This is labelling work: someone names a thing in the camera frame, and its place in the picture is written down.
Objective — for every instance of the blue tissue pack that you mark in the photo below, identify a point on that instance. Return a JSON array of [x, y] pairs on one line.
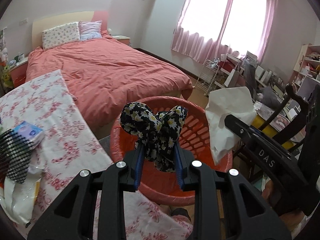
[[32, 133]]

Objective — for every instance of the pink nightstand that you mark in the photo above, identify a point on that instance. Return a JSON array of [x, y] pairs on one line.
[[18, 73], [122, 38]]

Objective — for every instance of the cluttered white desk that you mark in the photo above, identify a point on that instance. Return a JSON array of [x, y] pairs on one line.
[[257, 79]]

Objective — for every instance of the floral pink white tablecloth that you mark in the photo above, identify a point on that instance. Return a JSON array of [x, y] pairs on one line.
[[69, 146]]

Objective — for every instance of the black white checkered mesh bag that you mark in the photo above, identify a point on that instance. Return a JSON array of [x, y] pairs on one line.
[[16, 153]]

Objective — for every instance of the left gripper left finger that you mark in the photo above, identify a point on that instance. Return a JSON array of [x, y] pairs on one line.
[[135, 162]]

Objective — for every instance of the red plastic laundry basket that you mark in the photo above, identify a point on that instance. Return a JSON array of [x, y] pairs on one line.
[[162, 187]]

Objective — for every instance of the left pink nightstand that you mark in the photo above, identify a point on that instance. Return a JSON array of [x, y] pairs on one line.
[[18, 73]]

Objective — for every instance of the black yellow floral scrunchie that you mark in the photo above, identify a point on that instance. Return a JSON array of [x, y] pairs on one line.
[[156, 132]]

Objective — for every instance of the white plastic mailer bag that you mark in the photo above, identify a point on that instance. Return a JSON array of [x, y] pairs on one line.
[[18, 200]]

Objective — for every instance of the dark wooden chair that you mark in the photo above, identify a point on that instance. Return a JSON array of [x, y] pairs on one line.
[[286, 125]]

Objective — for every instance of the white wire rack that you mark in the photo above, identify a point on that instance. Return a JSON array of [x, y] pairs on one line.
[[208, 75]]

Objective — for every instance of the white tissue paper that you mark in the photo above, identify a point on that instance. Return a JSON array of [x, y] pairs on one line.
[[227, 107]]

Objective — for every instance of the pink window curtain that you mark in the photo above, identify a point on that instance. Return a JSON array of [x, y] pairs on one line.
[[209, 28]]

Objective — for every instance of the pink striped pillow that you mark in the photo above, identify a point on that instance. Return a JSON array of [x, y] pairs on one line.
[[90, 30]]

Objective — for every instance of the white bookshelf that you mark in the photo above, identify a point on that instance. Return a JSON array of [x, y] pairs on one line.
[[305, 76]]

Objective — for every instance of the right pink nightstand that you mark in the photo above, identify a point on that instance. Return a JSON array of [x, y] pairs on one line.
[[122, 38]]

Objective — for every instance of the plush toy hanging organizer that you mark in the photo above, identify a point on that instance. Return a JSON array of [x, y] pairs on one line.
[[6, 80]]

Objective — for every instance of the white floral pillow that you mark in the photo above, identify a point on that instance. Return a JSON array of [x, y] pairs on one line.
[[60, 35]]

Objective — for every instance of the beige pink headboard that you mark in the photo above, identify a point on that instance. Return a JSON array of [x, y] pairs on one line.
[[49, 22]]

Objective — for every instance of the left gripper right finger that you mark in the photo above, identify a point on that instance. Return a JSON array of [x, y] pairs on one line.
[[183, 160]]

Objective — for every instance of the bed with coral duvet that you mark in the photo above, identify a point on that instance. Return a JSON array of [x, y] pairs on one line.
[[104, 74]]

